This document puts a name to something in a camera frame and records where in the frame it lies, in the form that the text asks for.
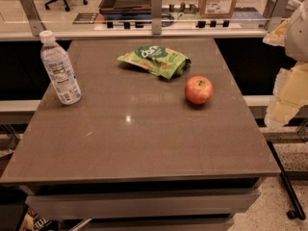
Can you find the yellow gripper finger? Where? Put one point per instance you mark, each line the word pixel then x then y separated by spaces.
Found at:
pixel 277 36
pixel 290 94

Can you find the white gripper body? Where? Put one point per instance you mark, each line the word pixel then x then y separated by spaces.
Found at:
pixel 298 36

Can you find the green rice chip bag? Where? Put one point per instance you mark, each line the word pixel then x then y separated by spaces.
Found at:
pixel 158 60

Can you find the cardboard box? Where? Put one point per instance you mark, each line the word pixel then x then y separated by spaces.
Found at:
pixel 216 8

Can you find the red apple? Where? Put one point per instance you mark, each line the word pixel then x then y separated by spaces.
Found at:
pixel 198 90

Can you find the black floor bar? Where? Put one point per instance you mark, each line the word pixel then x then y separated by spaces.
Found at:
pixel 297 211

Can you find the grey tray bin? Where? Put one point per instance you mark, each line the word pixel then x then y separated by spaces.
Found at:
pixel 126 0

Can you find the clear plastic water bottle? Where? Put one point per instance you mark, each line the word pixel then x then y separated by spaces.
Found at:
pixel 59 68

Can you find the magazine under table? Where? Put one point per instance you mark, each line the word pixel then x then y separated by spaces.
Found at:
pixel 32 221

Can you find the right metal bracket post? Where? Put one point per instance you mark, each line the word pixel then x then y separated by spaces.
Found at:
pixel 273 13

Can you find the metal bracket post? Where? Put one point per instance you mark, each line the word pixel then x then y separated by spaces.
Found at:
pixel 156 16
pixel 273 13
pixel 32 14

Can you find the middle metal bracket post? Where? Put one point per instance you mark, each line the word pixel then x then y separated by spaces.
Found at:
pixel 156 16

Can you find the left metal bracket post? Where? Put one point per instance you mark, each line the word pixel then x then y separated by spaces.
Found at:
pixel 32 14

